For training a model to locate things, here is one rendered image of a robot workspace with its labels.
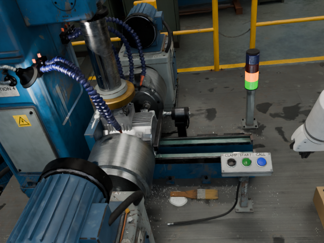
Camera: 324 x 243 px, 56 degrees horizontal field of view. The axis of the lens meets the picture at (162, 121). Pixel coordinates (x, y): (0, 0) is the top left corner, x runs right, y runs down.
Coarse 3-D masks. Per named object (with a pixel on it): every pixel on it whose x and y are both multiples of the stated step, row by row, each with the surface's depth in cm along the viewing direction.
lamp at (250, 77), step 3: (246, 72) 142; (246, 75) 142; (249, 75) 141; (252, 75) 141; (255, 75) 141; (246, 78) 143; (249, 78) 142; (252, 78) 142; (255, 78) 142; (249, 81) 143; (252, 81) 143
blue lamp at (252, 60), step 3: (246, 54) 137; (258, 54) 135; (246, 57) 137; (249, 57) 136; (252, 57) 135; (255, 57) 135; (258, 57) 136; (246, 60) 138; (249, 60) 137; (252, 60) 136; (255, 60) 136; (258, 60) 137; (249, 63) 137; (252, 63) 137; (255, 63) 137
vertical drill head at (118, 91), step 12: (96, 12) 99; (84, 24) 100; (96, 24) 101; (84, 36) 104; (96, 36) 103; (108, 36) 106; (96, 48) 105; (108, 48) 107; (96, 60) 108; (108, 60) 109; (96, 72) 112; (108, 72) 111; (108, 84) 114; (120, 84) 118; (132, 84) 122; (108, 96) 115; (120, 96) 116; (132, 96) 118
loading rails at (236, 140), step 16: (160, 144) 141; (176, 144) 139; (192, 144) 138; (208, 144) 137; (224, 144) 136; (240, 144) 135; (160, 160) 132; (176, 160) 131; (192, 160) 130; (208, 160) 129; (160, 176) 139; (176, 176) 138; (192, 176) 137; (208, 176) 134; (224, 176) 135; (240, 176) 132
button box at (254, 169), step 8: (224, 160) 107; (240, 160) 106; (256, 160) 105; (224, 168) 105; (232, 168) 105; (240, 168) 105; (248, 168) 104; (256, 168) 104; (264, 168) 103; (272, 168) 103
